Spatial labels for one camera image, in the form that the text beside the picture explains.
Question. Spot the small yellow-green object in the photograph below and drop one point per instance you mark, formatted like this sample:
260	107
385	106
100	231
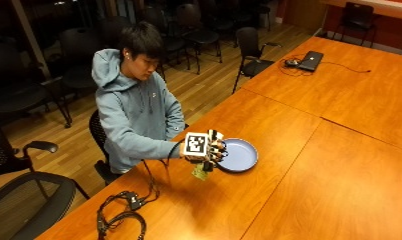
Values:
200	173

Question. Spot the black office chair with armrests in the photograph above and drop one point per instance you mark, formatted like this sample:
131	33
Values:
250	50

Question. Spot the blue round plate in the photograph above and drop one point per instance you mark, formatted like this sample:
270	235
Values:
240	156

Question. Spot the black mesh office chair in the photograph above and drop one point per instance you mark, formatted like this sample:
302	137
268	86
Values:
6	153
99	133
28	203

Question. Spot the white countertop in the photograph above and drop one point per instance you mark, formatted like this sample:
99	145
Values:
374	7

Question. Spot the black power adapter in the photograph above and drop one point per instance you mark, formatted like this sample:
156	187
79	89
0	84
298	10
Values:
292	63

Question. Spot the the person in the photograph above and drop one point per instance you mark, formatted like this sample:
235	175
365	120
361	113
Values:
139	110

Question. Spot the white marker cube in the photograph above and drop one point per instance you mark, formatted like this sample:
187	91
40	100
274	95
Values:
196	144

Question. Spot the black laptop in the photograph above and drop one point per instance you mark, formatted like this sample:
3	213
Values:
310	60

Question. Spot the white earbud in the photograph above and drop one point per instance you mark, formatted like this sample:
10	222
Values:
127	55

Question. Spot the row of dark chairs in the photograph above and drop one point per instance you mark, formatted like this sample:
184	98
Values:
76	46

